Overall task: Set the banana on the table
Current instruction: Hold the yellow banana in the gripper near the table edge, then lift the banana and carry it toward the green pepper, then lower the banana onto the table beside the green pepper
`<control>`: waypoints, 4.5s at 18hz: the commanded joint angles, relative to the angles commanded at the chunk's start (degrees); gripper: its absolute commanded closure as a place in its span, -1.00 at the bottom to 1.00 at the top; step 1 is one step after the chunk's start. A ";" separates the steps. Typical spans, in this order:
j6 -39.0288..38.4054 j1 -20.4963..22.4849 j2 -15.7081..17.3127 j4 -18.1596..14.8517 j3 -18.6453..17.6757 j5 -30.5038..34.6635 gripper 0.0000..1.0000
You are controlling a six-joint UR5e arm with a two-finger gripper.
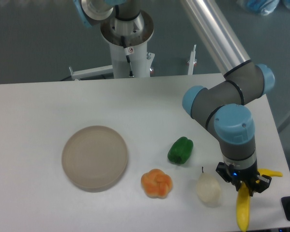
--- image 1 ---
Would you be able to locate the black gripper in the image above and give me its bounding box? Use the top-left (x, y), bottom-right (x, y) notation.
top-left (215, 162), bottom-right (272, 196)

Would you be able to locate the yellow banana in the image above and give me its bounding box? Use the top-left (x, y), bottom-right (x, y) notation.
top-left (236, 169), bottom-right (283, 232)

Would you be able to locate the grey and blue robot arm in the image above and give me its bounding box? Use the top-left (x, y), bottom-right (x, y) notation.
top-left (74, 0), bottom-right (275, 195)

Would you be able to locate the white pear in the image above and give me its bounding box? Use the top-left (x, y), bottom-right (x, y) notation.
top-left (196, 167), bottom-right (222, 207)

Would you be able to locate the green bell pepper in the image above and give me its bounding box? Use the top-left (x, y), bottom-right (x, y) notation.
top-left (168, 137), bottom-right (194, 164)

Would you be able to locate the orange knotted bread roll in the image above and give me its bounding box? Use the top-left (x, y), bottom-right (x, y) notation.
top-left (141, 169), bottom-right (173, 199)

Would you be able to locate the beige round plate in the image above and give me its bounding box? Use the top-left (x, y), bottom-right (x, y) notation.
top-left (61, 126), bottom-right (128, 192)

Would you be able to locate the white right frame bar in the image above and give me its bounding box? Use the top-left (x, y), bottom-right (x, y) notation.
top-left (187, 44), bottom-right (197, 75)

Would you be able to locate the white frame bar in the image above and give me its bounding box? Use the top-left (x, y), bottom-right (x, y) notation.
top-left (187, 44), bottom-right (197, 75)
top-left (69, 65), bottom-right (113, 80)

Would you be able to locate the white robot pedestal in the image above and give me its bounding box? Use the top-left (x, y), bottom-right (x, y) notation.
top-left (109, 42), bottom-right (155, 79)

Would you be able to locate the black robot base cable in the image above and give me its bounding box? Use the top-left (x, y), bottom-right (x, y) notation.
top-left (120, 35), bottom-right (135, 78)

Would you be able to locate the white left frame bar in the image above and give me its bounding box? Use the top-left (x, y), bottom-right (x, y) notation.
top-left (69, 65), bottom-right (113, 80)

